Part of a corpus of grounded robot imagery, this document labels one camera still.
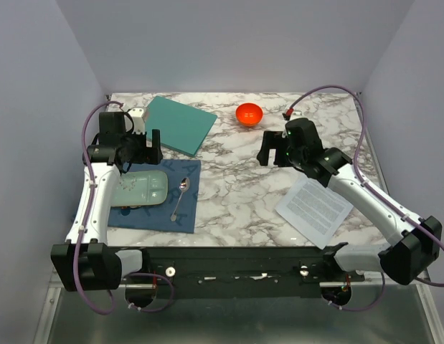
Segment teal file folder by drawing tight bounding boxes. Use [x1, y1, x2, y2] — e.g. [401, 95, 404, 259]
[145, 96, 217, 157]

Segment printed white paper sheets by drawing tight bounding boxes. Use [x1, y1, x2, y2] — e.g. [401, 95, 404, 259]
[275, 176, 353, 249]

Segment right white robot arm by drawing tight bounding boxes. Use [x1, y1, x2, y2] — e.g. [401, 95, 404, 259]
[257, 118, 442, 285]

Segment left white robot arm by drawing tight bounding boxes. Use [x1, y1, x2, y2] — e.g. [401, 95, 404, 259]
[51, 107, 163, 292]

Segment orange plastic bowl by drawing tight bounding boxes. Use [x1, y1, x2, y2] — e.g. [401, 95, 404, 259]
[235, 102, 263, 127]

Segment pale green divided plate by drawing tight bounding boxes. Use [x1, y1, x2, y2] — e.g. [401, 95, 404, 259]
[111, 171, 169, 207]

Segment silver metal spoon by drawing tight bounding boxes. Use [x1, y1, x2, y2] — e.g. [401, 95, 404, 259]
[170, 177, 190, 221]

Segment blue lettered placemat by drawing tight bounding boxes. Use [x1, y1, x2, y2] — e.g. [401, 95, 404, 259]
[70, 158, 202, 234]

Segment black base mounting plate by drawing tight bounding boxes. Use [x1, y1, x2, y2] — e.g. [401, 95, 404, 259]
[123, 245, 364, 299]

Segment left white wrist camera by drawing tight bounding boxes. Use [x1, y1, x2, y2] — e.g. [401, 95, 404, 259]
[128, 107, 148, 133]

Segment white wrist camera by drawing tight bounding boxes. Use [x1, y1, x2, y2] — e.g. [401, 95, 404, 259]
[128, 107, 148, 133]
[282, 108, 303, 122]

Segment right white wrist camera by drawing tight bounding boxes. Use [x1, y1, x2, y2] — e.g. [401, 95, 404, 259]
[282, 108, 303, 122]

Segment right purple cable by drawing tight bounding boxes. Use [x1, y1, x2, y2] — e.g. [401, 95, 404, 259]
[283, 85, 444, 312]

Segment purple cable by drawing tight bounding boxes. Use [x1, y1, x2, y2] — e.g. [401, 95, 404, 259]
[72, 100, 176, 316]
[283, 85, 444, 312]

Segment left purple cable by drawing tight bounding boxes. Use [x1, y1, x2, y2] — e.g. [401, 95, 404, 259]
[72, 100, 176, 316]

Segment aluminium extrusion rail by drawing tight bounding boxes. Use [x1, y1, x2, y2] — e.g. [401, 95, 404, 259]
[34, 274, 444, 343]

